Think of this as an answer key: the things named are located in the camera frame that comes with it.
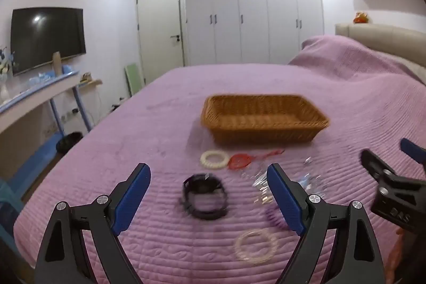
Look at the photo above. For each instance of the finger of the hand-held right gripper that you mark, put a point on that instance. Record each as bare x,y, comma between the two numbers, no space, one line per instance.
374,162
412,149

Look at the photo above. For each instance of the green board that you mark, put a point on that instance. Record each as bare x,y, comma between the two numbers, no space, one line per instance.
134,79

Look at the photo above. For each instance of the person's right hand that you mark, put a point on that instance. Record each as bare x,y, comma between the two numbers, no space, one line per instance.
396,250

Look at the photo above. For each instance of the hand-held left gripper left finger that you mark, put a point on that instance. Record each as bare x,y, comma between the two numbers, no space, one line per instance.
133,197

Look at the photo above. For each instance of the clear jewelry bag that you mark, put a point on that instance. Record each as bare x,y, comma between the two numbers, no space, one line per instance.
259,186

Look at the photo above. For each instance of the black flat television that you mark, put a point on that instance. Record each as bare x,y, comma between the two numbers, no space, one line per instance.
46,34

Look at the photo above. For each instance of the clear bag with blue ornament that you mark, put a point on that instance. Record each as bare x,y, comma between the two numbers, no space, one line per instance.
308,184

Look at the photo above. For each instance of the white room door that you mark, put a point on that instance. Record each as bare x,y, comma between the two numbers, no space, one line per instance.
156,37

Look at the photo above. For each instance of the white built-in wardrobe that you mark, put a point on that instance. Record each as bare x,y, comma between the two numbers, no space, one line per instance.
233,21

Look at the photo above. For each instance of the orange plush toy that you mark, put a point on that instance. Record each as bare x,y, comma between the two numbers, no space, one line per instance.
361,18

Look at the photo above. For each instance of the beige padded headboard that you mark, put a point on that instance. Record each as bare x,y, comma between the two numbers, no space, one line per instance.
382,34

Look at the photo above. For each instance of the purple quilted bedspread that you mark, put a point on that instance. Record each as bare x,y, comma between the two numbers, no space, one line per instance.
133,111

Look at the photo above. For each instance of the brown wicker basket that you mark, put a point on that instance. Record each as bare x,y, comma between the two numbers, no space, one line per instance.
266,134

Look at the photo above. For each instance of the white and blue desk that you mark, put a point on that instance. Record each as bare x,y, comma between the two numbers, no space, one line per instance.
33,97

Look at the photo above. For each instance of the flowers in white vase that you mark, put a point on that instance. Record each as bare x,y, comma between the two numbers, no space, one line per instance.
4,71

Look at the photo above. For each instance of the small wooden shelf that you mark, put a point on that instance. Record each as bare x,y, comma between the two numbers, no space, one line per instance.
90,81

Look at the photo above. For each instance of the wooden vase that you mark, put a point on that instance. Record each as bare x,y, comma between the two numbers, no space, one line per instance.
57,64

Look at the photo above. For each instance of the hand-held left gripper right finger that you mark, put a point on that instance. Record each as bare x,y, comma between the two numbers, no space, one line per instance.
283,197

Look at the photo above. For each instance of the teal chair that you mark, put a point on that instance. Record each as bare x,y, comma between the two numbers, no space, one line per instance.
8,200

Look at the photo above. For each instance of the black waste bin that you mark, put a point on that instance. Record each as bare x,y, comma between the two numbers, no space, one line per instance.
68,141

